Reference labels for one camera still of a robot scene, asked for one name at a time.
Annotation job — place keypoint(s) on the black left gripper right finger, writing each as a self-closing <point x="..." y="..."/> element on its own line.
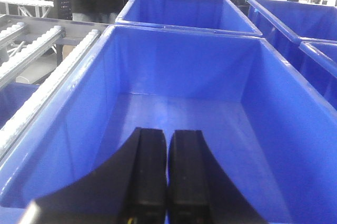
<point x="199" y="191"/>

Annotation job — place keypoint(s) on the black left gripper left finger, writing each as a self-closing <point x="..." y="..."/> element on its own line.
<point x="129" y="187"/>

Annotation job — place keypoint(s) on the blue bin front left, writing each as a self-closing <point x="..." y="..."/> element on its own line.
<point x="268" y="127"/>

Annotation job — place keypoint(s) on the blue bin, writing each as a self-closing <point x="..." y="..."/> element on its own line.
<point x="319" y="68"/>
<point x="285" y="25"/>
<point x="13" y="97"/>
<point x="268" y="127"/>

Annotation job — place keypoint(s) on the blue bin lower left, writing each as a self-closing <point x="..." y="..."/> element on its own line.
<point x="13" y="97"/>

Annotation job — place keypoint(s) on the blue bin front right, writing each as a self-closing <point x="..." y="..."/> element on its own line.
<point x="319" y="68"/>

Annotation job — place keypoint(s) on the blue bin far right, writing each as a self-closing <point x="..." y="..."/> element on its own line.
<point x="285" y="25"/>

